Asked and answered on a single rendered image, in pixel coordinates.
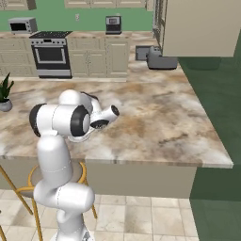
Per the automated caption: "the green plant in grey pot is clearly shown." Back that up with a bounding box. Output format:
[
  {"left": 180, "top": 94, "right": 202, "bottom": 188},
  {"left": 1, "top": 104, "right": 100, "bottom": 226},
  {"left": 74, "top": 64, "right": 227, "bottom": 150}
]
[{"left": 0, "top": 72, "right": 15, "bottom": 113}]

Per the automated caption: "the grey microwave oven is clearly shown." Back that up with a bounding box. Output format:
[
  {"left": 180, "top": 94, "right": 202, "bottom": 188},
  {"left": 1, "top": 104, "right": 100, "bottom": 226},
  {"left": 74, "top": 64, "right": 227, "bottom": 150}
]
[{"left": 8, "top": 17, "right": 39, "bottom": 35}]

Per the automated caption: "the black coffee machine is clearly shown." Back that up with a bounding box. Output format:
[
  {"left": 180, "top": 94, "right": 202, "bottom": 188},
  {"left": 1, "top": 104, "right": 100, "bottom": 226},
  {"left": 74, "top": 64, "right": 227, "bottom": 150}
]
[{"left": 104, "top": 15, "right": 123, "bottom": 36}]

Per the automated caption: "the beige base cupboard run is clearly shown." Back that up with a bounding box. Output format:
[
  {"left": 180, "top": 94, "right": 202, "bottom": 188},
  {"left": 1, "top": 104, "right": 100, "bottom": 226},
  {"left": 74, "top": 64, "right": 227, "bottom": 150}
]
[
  {"left": 0, "top": 37, "right": 40, "bottom": 78},
  {"left": 67, "top": 36, "right": 131, "bottom": 79}
]

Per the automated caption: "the beige wall cupboard run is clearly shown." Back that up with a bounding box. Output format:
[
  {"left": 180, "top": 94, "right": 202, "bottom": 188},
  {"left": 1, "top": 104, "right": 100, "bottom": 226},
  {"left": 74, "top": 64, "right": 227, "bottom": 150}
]
[
  {"left": 63, "top": 0, "right": 154, "bottom": 9},
  {"left": 0, "top": 0, "right": 38, "bottom": 12}
]

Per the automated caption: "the dark grey sink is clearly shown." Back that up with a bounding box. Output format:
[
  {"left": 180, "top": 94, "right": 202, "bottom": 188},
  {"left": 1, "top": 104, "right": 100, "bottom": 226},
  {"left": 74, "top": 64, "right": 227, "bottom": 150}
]
[{"left": 135, "top": 44, "right": 155, "bottom": 62}]

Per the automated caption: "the yellow-legged bar stool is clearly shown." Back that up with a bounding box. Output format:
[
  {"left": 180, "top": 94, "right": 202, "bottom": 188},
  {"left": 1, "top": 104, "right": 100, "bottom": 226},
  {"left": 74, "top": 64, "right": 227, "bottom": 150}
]
[
  {"left": 0, "top": 165, "right": 34, "bottom": 241},
  {"left": 15, "top": 161, "right": 99, "bottom": 241}
]

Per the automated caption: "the grey toaster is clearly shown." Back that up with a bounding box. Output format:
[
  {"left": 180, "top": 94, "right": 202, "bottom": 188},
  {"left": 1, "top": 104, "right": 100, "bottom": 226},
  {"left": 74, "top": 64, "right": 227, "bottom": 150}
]
[{"left": 146, "top": 45, "right": 179, "bottom": 71}]

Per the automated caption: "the black and silver oven range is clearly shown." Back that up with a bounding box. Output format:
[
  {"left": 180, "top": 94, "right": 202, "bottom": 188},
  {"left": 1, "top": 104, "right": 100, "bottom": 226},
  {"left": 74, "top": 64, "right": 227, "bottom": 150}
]
[{"left": 28, "top": 30, "right": 73, "bottom": 79}]

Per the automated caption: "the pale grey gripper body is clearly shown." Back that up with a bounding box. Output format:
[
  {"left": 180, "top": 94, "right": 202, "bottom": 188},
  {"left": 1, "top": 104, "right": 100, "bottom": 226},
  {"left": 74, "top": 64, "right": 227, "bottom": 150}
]
[{"left": 67, "top": 127, "right": 96, "bottom": 144}]

